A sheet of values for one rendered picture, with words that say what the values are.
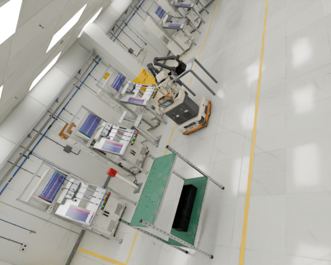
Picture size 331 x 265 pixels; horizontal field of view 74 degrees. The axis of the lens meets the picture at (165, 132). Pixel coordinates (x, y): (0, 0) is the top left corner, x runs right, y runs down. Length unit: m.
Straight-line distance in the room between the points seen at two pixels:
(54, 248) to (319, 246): 5.31
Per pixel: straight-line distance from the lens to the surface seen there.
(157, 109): 6.08
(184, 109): 4.15
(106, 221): 4.85
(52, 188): 4.66
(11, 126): 6.33
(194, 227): 2.82
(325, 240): 2.51
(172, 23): 8.45
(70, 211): 4.59
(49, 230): 6.22
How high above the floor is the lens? 2.29
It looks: 25 degrees down
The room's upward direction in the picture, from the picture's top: 52 degrees counter-clockwise
